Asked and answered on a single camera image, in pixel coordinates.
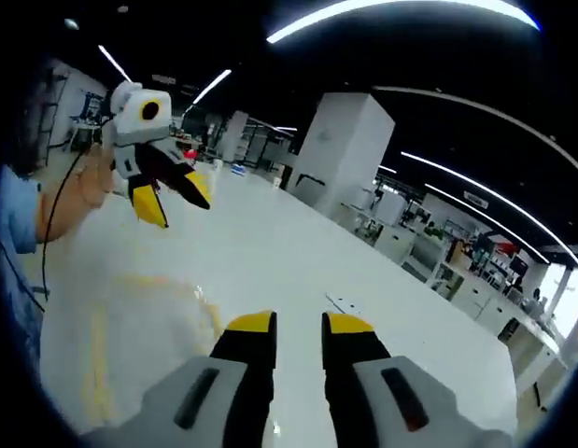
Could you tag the row of white office desks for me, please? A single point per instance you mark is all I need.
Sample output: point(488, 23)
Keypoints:
point(484, 298)

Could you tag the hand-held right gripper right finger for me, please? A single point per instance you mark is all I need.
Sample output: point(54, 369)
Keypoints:
point(386, 396)

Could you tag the long ceiling light strip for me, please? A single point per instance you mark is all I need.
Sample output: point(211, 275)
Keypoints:
point(484, 191)
point(211, 88)
point(386, 9)
point(115, 63)

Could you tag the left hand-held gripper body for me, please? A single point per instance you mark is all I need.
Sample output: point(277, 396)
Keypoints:
point(134, 126)

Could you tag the clear storage box yellow latches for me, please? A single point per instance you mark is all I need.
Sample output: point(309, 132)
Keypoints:
point(144, 336)

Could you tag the small white cup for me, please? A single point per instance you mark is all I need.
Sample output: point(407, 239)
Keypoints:
point(218, 165)

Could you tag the person's body in blue shirt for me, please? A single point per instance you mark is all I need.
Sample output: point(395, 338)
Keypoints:
point(18, 210)

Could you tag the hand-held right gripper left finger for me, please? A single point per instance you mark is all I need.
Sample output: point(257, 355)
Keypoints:
point(209, 396)

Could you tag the person's left hand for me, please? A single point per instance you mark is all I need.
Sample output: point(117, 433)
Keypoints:
point(94, 179)

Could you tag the blue and white carton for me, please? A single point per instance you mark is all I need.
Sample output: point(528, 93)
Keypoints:
point(239, 171)

